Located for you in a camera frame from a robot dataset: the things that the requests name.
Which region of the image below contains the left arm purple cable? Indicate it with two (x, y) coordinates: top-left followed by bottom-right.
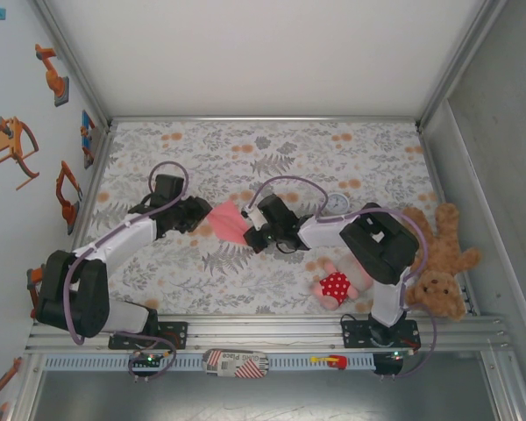
(63, 161), (189, 383)

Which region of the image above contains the orange grey gripper sticker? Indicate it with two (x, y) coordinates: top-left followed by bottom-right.
(0, 116), (40, 191)

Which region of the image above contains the floral patterned table mat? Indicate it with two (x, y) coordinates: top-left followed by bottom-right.
(65, 120), (439, 315)

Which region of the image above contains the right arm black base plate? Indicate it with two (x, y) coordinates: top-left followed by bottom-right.
(340, 318), (421, 350)

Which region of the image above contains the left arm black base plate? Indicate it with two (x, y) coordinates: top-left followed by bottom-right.
(108, 321), (189, 351)

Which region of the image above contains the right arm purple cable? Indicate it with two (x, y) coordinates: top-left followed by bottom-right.
(245, 175), (442, 382)

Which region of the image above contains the pink cloth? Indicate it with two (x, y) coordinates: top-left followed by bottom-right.
(208, 201), (252, 242)

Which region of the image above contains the slotted grey cable duct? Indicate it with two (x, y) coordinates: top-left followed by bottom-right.
(43, 353), (376, 373)

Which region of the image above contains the brown teddy bear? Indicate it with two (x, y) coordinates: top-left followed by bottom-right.
(401, 202), (483, 324)

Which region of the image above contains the blue orange machine sticker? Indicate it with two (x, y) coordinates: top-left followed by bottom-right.
(81, 109), (97, 170)

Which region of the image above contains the small white round clock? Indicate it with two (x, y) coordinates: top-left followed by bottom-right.
(325, 191), (351, 216)

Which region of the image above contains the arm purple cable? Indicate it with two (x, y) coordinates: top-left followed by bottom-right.
(63, 161), (189, 383)
(245, 175), (442, 382)

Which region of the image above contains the pink doll red dotted dress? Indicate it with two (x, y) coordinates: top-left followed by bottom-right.
(310, 256), (373, 311)

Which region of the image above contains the small circuit board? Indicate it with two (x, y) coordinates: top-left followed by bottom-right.
(129, 350), (172, 367)
(376, 348), (417, 361)

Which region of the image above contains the aluminium profile frame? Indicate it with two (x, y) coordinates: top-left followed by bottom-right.
(24, 0), (526, 421)

